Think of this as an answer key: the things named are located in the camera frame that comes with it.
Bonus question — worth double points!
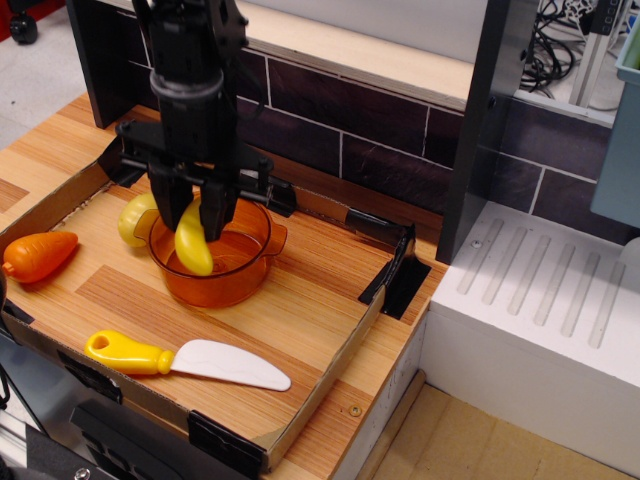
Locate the yellow handled white toy knife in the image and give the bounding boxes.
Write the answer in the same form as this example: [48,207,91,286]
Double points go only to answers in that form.
[84,330,292,392]

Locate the cardboard fence with black tape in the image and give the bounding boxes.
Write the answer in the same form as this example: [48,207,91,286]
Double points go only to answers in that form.
[0,118,432,475]

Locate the black wheel of red cart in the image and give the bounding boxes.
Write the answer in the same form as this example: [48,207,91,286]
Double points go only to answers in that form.
[9,12,38,45]

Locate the dark grey vertical post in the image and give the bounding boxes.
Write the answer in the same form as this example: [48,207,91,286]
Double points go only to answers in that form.
[436,0,538,264]

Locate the yellow plastic toy banana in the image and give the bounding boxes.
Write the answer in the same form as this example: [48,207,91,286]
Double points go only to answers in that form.
[174,197,214,276]

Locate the orange plastic toy carrot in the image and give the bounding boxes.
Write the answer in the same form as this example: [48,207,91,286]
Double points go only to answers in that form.
[2,231,78,283]

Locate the teal plastic bin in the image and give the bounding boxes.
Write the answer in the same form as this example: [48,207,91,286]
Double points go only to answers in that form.
[591,20,639,228]

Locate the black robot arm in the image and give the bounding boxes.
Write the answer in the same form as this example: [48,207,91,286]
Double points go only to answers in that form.
[116,1,273,241]

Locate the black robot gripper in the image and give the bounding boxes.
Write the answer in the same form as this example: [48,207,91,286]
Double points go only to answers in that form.
[116,73,273,242]

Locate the orange transparent plastic pot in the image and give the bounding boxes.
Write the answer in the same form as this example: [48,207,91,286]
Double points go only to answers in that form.
[144,200,287,308]

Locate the white toy sink drainboard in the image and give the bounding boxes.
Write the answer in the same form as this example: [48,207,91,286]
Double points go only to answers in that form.
[421,203,639,476]

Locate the pale yellow toy vegetable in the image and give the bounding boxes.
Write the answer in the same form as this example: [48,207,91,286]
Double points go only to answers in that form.
[118,193,159,248]

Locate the brass screw in table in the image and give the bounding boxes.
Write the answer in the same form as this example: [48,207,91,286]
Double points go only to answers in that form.
[349,405,362,417]

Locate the tangled black cables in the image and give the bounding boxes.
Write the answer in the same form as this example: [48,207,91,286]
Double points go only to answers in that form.
[519,0,594,94]

